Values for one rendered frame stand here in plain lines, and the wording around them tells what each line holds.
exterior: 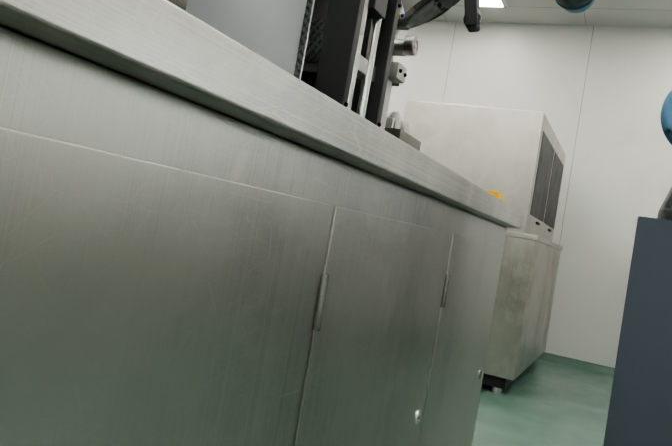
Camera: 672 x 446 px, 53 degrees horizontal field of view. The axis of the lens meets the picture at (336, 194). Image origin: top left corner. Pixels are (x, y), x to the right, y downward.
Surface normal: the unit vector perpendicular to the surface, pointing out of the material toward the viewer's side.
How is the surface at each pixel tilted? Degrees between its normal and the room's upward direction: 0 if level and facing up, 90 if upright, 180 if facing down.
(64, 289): 90
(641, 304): 90
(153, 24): 90
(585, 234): 90
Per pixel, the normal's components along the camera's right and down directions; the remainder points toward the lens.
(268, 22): -0.40, -0.11
